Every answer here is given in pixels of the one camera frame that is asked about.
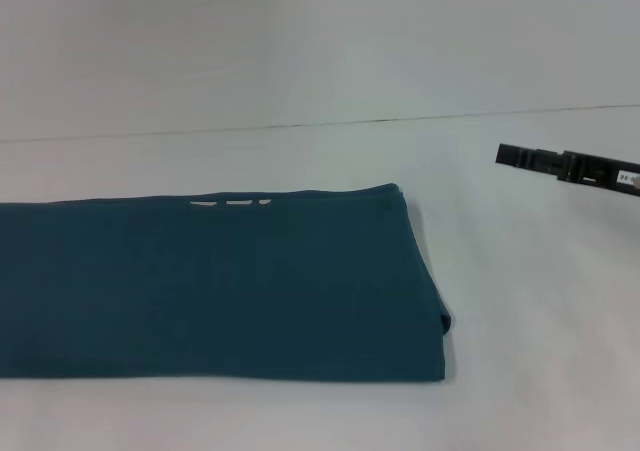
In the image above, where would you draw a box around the teal blue shirt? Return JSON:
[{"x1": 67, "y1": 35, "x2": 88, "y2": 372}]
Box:
[{"x1": 0, "y1": 182, "x2": 456, "y2": 385}]

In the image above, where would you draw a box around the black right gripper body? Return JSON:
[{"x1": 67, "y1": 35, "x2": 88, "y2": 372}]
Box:
[{"x1": 555, "y1": 149, "x2": 640, "y2": 196}]

